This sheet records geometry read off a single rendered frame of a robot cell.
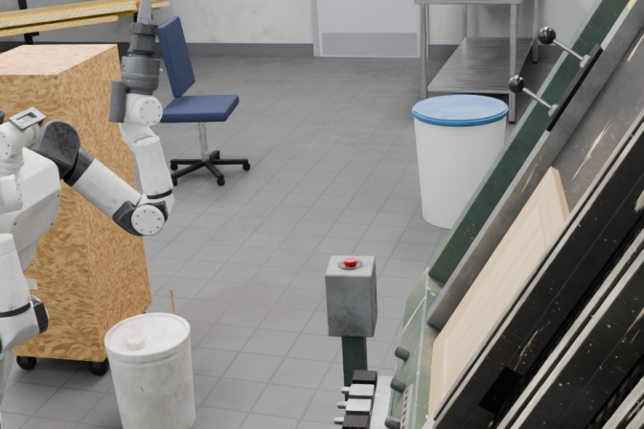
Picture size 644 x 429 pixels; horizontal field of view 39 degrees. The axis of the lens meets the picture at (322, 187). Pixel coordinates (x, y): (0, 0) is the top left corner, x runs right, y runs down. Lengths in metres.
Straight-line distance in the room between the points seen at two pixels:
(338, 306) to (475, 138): 2.49
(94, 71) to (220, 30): 5.93
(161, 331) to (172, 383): 0.19
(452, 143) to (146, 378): 2.18
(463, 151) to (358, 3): 4.35
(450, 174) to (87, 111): 2.04
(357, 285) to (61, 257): 1.58
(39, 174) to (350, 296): 0.83
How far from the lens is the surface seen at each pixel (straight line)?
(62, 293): 3.71
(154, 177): 2.22
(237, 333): 4.03
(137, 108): 2.15
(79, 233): 3.56
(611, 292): 1.17
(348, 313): 2.39
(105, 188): 2.25
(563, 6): 8.68
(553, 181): 1.86
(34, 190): 2.07
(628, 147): 1.39
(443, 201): 4.90
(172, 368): 3.29
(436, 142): 4.78
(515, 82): 2.03
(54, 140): 2.22
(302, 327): 4.04
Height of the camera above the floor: 1.95
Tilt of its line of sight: 20 degrees down
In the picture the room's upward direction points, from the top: 3 degrees counter-clockwise
